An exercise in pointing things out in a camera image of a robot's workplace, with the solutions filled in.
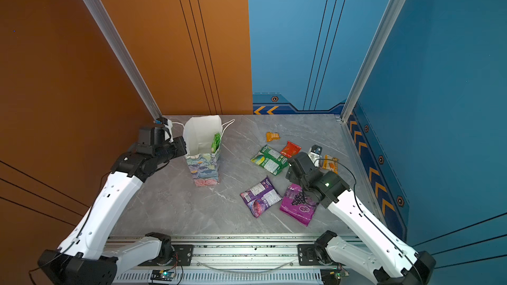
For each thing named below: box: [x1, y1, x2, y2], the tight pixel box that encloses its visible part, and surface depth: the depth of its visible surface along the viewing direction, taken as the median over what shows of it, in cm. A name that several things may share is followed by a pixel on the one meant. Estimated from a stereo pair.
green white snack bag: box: [250, 144, 289, 176], surface depth 100 cm
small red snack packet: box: [279, 140, 302, 158], surface depth 105 cm
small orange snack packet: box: [266, 131, 281, 142], surface depth 111 cm
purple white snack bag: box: [240, 175, 283, 219], surface depth 87 cm
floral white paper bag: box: [184, 115, 236, 187], surface depth 84 cm
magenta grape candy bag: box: [279, 183, 320, 227], surface depth 81 cm
